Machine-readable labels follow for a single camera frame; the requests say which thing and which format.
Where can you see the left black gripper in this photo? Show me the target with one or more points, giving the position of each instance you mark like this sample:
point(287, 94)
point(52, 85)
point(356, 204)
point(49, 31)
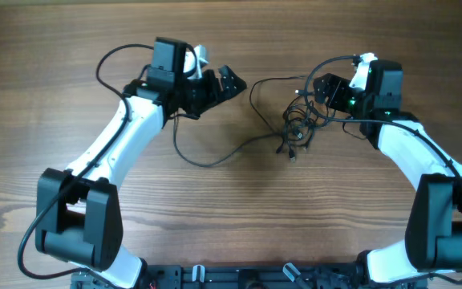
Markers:
point(213, 94)

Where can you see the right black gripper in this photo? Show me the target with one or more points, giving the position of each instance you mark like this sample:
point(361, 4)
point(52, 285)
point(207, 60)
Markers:
point(336, 93)

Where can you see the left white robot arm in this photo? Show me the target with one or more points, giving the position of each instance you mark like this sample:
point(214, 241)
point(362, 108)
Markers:
point(78, 218)

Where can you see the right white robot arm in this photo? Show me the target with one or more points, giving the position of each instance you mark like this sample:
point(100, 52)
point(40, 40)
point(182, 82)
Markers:
point(432, 244)

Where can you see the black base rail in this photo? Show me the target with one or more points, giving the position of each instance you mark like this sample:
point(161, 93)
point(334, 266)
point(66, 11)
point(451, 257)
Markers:
point(322, 276)

